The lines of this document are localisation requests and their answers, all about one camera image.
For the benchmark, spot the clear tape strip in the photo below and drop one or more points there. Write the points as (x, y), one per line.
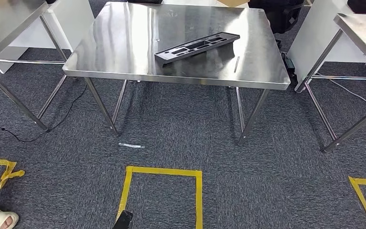
(132, 145)

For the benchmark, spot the small metal hex key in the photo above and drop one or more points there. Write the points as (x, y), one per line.
(236, 64)

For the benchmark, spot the cream slipper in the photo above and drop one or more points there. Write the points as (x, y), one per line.
(3, 218)

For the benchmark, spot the white panel desk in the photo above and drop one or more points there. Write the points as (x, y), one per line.
(69, 19)
(312, 38)

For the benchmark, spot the black perforated plastic panel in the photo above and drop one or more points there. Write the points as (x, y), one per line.
(170, 57)

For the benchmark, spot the black power adapter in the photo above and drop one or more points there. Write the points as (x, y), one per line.
(289, 64)

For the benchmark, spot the white table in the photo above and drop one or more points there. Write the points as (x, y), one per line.
(189, 2)

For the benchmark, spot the yellow floor tape square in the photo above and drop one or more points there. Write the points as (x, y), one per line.
(164, 171)

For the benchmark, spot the stainless steel workbench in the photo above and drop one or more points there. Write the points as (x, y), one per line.
(123, 47)

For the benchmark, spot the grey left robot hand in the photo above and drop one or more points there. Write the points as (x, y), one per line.
(123, 221)

